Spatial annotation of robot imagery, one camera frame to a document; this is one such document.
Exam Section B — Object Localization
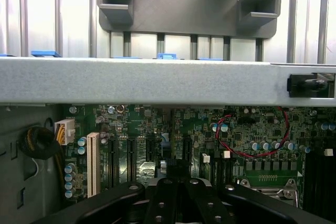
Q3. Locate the white expansion slot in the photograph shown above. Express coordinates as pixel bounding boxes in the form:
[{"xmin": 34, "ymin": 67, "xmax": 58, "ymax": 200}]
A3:
[{"xmin": 86, "ymin": 132, "xmax": 101, "ymax": 199}]

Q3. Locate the blue expansion slot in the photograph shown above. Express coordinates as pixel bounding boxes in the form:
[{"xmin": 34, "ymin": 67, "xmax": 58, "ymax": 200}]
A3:
[{"xmin": 160, "ymin": 132, "xmax": 172, "ymax": 154}]

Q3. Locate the black braided cable bundle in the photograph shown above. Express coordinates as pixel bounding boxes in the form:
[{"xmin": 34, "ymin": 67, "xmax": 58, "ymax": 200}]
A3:
[{"xmin": 20, "ymin": 126, "xmax": 65, "ymax": 183}]

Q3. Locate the black case latch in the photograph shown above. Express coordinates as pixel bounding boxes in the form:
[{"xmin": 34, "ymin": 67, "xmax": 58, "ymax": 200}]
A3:
[{"xmin": 286, "ymin": 72, "xmax": 329, "ymax": 99}]

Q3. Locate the red black twisted wire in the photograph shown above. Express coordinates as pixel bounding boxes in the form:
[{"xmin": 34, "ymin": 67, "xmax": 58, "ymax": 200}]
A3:
[{"xmin": 215, "ymin": 106, "xmax": 291, "ymax": 158}]

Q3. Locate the green motherboard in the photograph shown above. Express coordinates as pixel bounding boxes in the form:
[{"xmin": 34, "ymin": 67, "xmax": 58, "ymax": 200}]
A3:
[{"xmin": 61, "ymin": 104, "xmax": 336, "ymax": 209}]

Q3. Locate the long black expansion slot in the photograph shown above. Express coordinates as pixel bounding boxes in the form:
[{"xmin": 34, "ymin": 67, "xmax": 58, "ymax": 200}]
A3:
[
  {"xmin": 127, "ymin": 137, "xmax": 138, "ymax": 183},
  {"xmin": 183, "ymin": 137, "xmax": 194, "ymax": 162},
  {"xmin": 108, "ymin": 137, "xmax": 119, "ymax": 188}
]

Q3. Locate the white power connector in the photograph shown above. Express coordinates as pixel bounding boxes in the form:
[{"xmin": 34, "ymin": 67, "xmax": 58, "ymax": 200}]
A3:
[{"xmin": 54, "ymin": 119, "xmax": 76, "ymax": 146}]

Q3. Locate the metal CPU socket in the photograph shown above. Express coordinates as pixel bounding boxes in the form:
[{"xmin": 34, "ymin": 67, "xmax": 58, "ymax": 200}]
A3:
[{"xmin": 237, "ymin": 177, "xmax": 303, "ymax": 209}]

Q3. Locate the grey plastic parts rack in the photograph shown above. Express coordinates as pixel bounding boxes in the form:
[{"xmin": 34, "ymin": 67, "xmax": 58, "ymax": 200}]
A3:
[{"xmin": 96, "ymin": 0, "xmax": 282, "ymax": 39}]

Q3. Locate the short black expansion slot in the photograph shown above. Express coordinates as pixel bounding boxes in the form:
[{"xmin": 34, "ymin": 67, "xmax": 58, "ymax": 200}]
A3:
[{"xmin": 145, "ymin": 137, "xmax": 156, "ymax": 163}]

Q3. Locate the dark grey PC case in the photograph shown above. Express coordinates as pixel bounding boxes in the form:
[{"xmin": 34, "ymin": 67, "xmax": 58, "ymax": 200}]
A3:
[{"xmin": 0, "ymin": 50, "xmax": 336, "ymax": 224}]

